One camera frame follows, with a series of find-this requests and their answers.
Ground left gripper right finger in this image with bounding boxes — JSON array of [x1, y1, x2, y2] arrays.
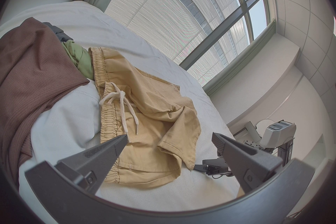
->
[[212, 132, 283, 194]]

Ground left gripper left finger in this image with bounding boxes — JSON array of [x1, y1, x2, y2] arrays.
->
[[55, 134, 128, 195]]

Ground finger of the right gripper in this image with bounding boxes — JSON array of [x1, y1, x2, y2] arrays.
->
[[202, 158, 227, 167], [194, 164, 233, 176]]

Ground tan shorts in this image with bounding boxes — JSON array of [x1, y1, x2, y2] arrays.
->
[[88, 47, 202, 189]]

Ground bed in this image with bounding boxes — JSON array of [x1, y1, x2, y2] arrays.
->
[[0, 0, 246, 215]]

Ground pale blue garment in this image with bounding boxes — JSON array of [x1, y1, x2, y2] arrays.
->
[[18, 81, 105, 179]]

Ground green garment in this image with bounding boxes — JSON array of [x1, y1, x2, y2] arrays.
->
[[61, 40, 95, 80]]

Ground brown garment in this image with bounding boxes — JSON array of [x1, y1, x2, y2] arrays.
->
[[0, 17, 91, 189]]

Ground dark grey garment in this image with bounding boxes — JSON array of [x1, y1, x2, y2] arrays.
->
[[42, 22, 75, 43]]

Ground window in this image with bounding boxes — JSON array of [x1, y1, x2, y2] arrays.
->
[[104, 0, 276, 87]]

